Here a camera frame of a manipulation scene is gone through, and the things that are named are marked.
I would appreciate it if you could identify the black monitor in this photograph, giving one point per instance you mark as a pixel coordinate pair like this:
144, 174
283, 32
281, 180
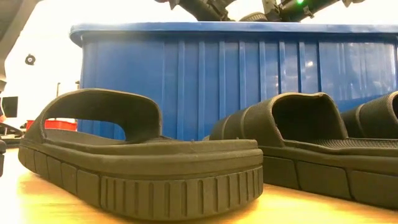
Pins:
10, 107

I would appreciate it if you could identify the red plastic box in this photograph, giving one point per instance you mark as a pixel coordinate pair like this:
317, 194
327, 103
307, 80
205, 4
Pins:
59, 125

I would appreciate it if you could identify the black round wall device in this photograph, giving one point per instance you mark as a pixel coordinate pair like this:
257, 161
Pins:
30, 59

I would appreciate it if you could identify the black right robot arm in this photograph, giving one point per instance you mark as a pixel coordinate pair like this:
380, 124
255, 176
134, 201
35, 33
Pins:
311, 9

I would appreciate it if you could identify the blue plastic bin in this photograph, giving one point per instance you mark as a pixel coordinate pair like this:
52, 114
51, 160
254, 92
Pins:
199, 77

